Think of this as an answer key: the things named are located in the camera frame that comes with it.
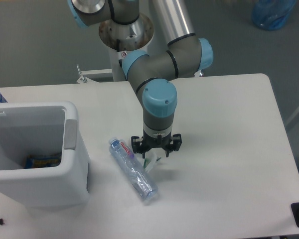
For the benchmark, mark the white open trash can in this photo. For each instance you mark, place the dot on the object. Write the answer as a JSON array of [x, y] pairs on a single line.
[[43, 128]]

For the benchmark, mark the clear crushed plastic bottle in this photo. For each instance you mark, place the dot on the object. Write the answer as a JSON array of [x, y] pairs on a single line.
[[145, 187]]

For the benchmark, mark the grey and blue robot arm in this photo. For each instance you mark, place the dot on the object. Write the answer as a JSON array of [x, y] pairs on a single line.
[[186, 53]]

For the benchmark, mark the blue plastic bag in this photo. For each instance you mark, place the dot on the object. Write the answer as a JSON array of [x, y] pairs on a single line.
[[271, 14]]

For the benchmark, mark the white plastic wrapper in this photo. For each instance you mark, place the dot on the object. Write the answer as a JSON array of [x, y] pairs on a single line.
[[150, 159]]

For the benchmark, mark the white pedestal base frame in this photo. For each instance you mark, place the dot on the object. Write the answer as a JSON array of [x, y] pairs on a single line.
[[104, 74]]

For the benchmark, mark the blue yellow snack packet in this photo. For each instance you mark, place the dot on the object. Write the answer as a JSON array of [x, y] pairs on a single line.
[[42, 161]]

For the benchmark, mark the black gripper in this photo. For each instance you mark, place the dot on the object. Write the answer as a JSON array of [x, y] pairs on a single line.
[[165, 141]]

